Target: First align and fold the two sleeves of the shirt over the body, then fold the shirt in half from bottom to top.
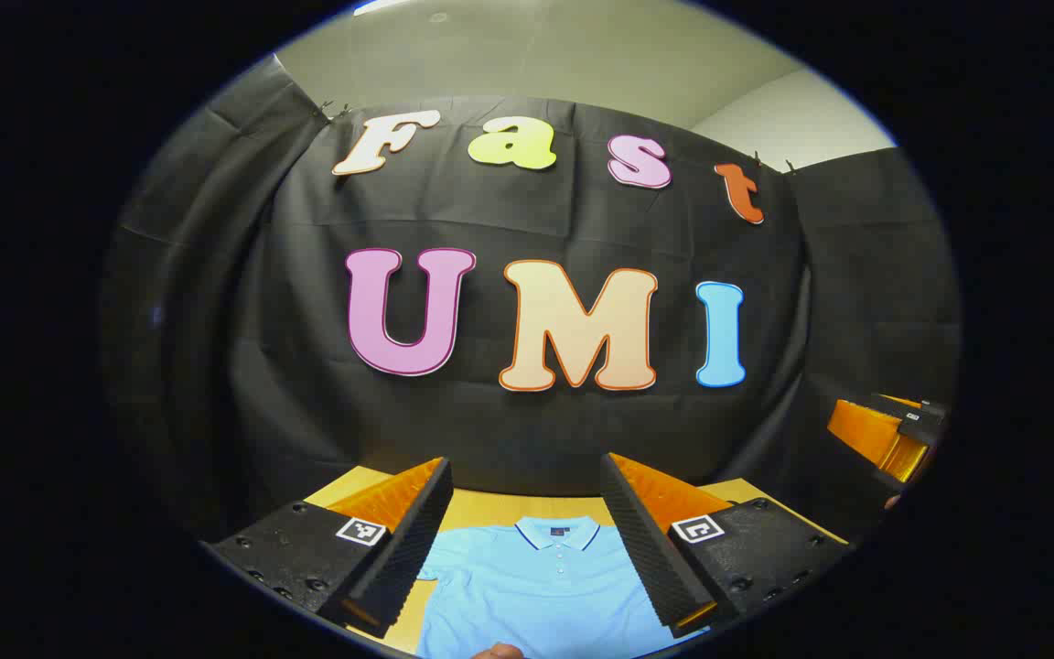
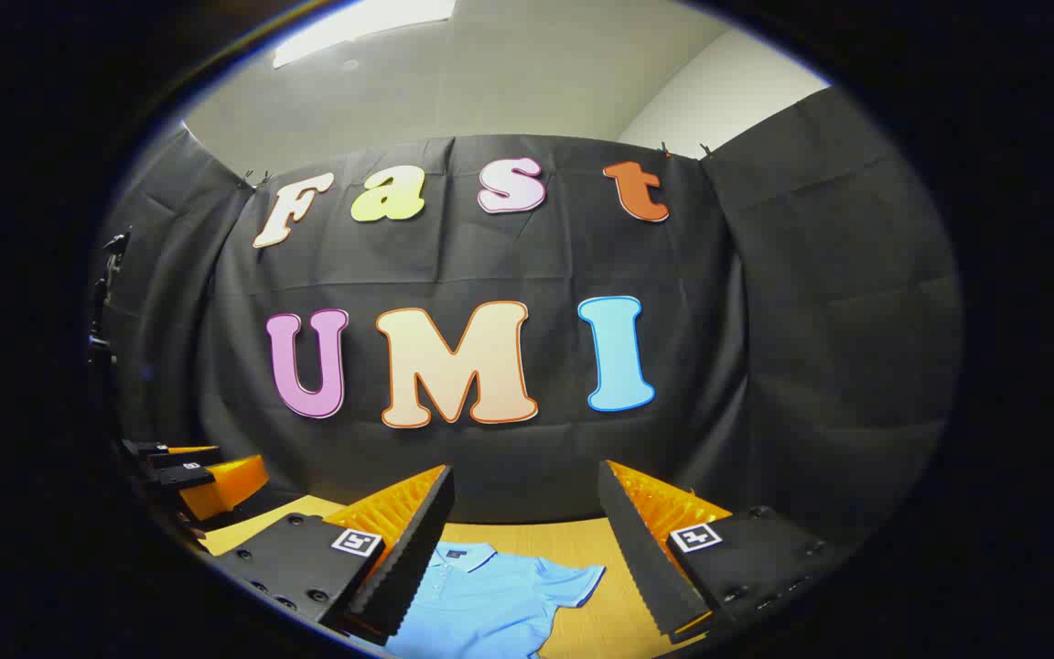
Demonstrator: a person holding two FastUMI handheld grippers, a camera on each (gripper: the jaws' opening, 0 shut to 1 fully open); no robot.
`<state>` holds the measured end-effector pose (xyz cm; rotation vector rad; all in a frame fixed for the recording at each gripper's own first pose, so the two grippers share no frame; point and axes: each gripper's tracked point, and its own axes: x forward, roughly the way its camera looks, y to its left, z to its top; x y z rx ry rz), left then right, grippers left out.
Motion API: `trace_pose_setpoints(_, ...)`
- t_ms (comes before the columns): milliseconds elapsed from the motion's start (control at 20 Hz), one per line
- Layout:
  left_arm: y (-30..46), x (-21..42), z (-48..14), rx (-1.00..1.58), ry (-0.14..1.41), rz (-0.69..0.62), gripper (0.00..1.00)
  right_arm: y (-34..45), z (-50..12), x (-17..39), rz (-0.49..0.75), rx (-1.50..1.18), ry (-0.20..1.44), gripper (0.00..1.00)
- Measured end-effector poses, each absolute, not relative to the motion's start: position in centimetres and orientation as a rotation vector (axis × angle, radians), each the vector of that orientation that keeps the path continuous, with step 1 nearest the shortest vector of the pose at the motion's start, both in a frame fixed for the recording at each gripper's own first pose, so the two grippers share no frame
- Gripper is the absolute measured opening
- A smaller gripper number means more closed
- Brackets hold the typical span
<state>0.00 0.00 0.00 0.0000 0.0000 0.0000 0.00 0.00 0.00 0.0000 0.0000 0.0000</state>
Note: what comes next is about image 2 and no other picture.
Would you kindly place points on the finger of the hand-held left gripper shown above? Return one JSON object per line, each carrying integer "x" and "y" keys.
{"x": 150, "y": 448}
{"x": 181, "y": 477}

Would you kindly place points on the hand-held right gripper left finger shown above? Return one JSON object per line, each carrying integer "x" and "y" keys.
{"x": 408, "y": 558}

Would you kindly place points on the black backdrop cloth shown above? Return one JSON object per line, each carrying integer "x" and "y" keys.
{"x": 765, "y": 320}

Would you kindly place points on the light blue polo T-shirt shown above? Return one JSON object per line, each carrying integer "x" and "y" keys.
{"x": 490, "y": 595}

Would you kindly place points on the black stand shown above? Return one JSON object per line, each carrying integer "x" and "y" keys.
{"x": 109, "y": 275}

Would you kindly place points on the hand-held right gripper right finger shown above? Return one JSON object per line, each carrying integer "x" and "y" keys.
{"x": 646, "y": 558}

